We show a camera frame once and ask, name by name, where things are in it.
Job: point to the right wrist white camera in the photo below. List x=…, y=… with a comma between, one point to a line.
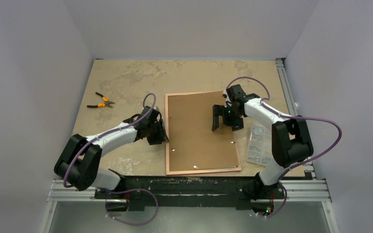
x=226, y=98

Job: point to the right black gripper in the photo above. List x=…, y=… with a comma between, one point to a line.
x=223, y=115

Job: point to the clear plastic screw box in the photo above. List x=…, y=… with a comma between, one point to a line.
x=259, y=145

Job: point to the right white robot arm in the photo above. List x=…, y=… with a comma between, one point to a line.
x=290, y=138

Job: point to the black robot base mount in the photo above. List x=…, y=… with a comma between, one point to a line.
x=134, y=193

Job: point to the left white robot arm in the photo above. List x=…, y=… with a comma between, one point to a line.
x=79, y=162

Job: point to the brown backing board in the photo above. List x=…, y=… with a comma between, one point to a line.
x=196, y=135

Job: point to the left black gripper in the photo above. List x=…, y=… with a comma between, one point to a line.
x=161, y=137

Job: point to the pink picture frame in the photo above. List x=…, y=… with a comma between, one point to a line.
x=168, y=154

